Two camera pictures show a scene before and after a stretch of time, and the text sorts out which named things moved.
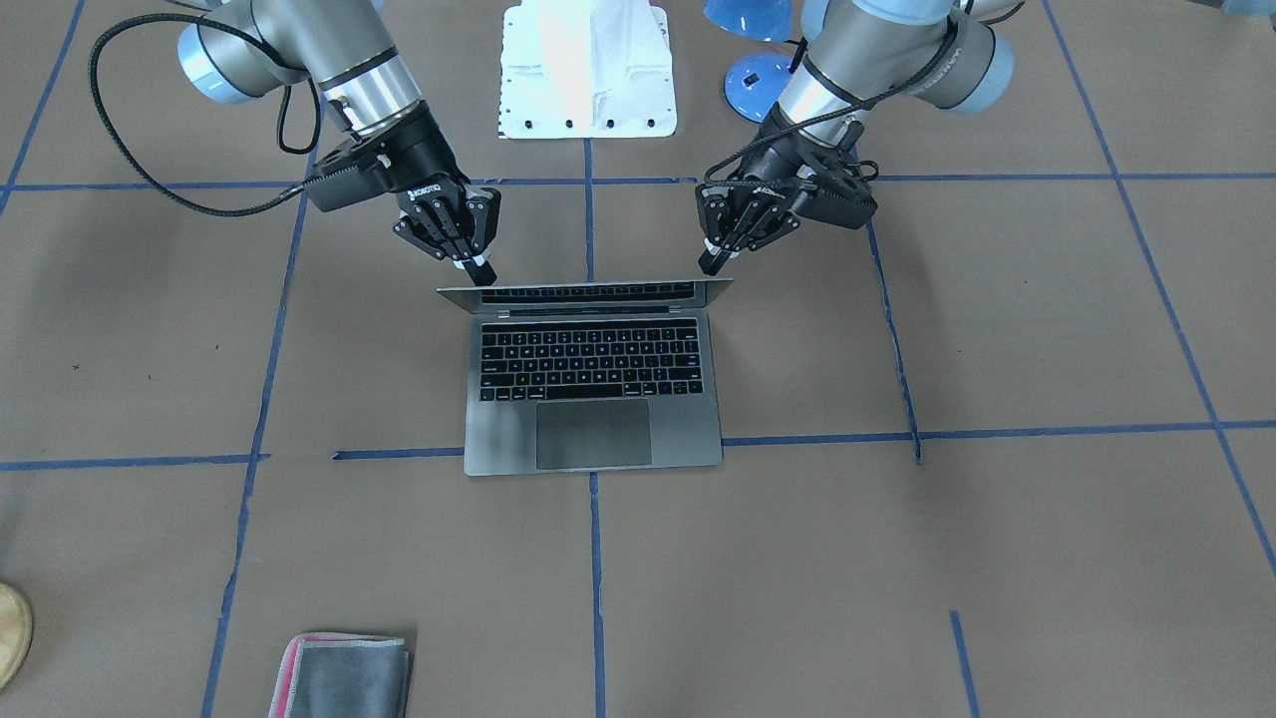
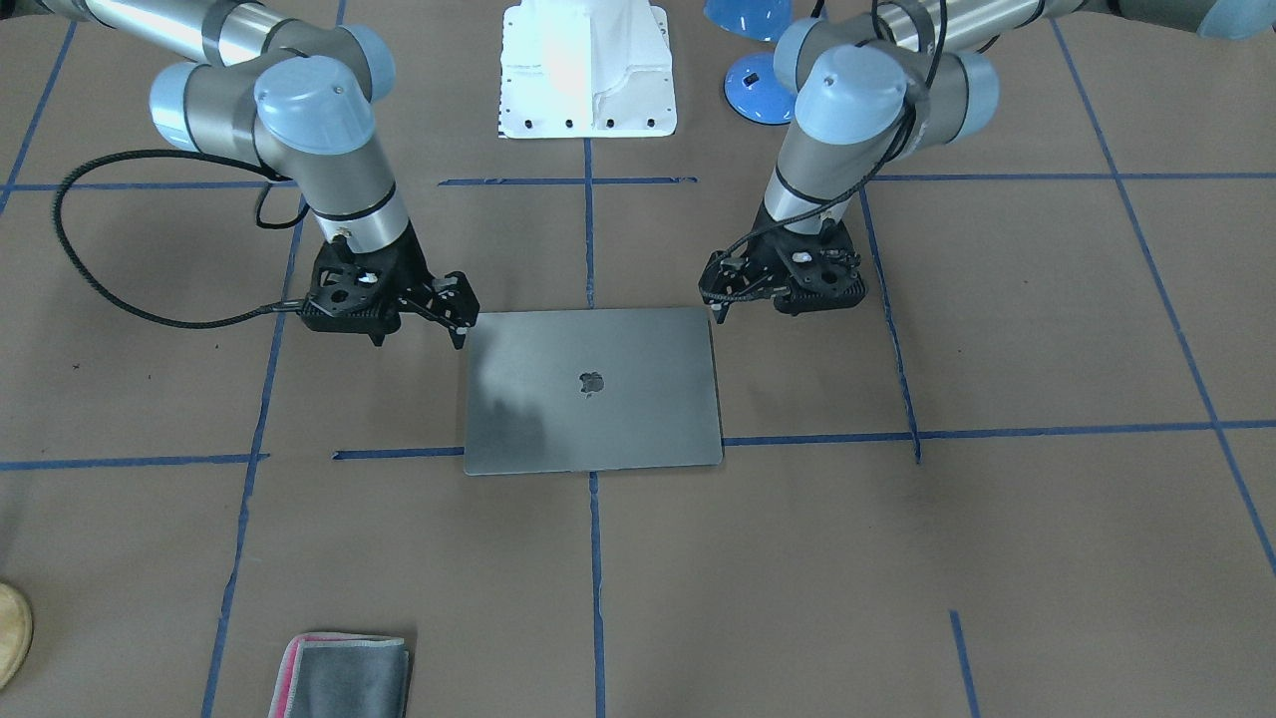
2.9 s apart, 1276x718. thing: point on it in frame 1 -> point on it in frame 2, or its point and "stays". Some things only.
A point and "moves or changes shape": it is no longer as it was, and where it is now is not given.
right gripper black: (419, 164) -> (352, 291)
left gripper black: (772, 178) -> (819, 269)
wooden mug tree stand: (16, 634) stays
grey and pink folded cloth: (343, 675) stays
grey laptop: (590, 377) moves or changes shape
